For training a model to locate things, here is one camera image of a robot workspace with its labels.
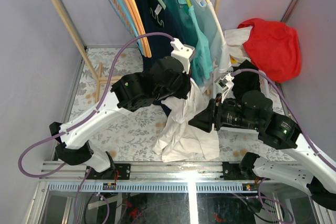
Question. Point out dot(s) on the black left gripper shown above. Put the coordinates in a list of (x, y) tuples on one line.
[(186, 85)]

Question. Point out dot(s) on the white laundry basket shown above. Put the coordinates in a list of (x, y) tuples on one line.
[(215, 90)]

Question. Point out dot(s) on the floral table cloth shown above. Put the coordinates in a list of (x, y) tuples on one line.
[(132, 137)]

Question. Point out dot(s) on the cream white hanger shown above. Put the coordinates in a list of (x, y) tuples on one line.
[(209, 25)]

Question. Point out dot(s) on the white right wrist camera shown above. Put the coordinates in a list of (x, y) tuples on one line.
[(223, 86)]

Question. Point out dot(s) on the white t shirt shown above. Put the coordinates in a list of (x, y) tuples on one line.
[(178, 140)]

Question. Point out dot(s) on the red cloth pile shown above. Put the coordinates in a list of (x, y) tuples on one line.
[(273, 48)]

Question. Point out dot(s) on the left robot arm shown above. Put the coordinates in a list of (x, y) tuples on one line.
[(75, 146)]

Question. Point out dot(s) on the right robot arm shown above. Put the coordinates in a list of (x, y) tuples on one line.
[(280, 132)]

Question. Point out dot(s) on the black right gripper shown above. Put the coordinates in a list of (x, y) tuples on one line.
[(210, 114)]

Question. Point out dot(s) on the black clothes in basket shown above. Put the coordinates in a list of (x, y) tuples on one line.
[(244, 82)]

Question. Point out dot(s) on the white crumpled cloth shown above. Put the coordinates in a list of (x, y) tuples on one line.
[(235, 38)]

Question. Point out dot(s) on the blue plastic hanger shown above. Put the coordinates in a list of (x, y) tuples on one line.
[(128, 13)]

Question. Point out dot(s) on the aluminium mounting rail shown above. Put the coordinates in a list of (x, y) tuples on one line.
[(144, 171)]

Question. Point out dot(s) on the teal hanging shirt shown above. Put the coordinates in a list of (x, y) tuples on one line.
[(201, 65)]

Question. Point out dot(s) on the orange plastic hanger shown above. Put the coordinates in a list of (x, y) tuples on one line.
[(134, 16), (140, 19)]

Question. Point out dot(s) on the light blue hanging shirt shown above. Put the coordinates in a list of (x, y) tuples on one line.
[(221, 61)]

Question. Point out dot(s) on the navy blue hanging shirt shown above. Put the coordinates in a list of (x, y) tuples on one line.
[(157, 32)]

